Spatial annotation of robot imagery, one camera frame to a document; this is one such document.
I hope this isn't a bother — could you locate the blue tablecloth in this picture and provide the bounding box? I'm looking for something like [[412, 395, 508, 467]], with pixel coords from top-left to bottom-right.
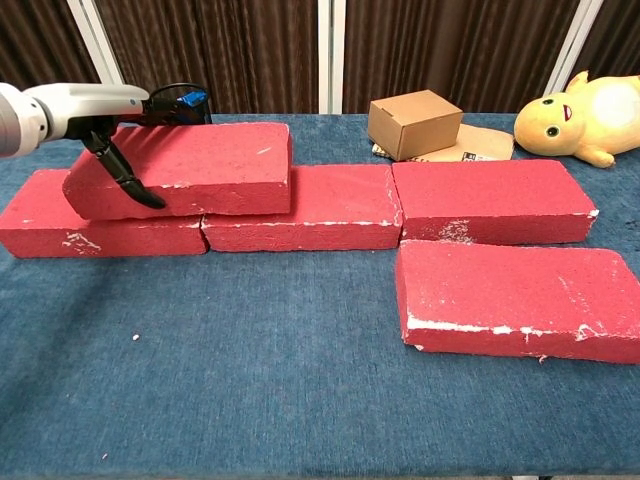
[[0, 112, 640, 480]]

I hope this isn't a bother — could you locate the yellow plush toy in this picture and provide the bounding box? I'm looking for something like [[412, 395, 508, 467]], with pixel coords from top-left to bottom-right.
[[513, 69, 640, 170]]

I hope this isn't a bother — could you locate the white partition post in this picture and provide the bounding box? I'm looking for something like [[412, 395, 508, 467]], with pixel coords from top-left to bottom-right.
[[67, 0, 136, 115], [544, 0, 606, 94], [316, 0, 346, 114]]

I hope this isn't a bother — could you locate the black mesh pen cup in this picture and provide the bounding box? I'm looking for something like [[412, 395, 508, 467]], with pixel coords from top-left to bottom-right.
[[149, 82, 211, 126]]

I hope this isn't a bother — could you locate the brown pleated curtain panel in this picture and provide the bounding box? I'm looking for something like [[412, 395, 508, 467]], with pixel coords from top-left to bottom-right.
[[342, 0, 584, 115], [574, 0, 640, 84], [0, 0, 114, 126], [94, 0, 321, 115]]

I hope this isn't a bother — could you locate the red foam brick white scratch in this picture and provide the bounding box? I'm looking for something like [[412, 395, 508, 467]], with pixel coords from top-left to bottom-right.
[[62, 122, 294, 221]]

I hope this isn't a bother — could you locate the red foam brick chipped edge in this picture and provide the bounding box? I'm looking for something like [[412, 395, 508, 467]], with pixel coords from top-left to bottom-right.
[[394, 239, 640, 370]]

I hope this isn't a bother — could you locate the small cardboard box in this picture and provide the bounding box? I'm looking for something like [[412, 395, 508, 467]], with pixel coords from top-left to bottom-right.
[[367, 89, 464, 163]]

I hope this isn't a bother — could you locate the blue object in cup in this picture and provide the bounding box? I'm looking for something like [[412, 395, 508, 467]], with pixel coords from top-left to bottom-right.
[[175, 89, 208, 109]]

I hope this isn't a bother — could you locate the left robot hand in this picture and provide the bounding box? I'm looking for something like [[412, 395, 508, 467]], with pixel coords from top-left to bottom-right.
[[47, 82, 209, 210]]

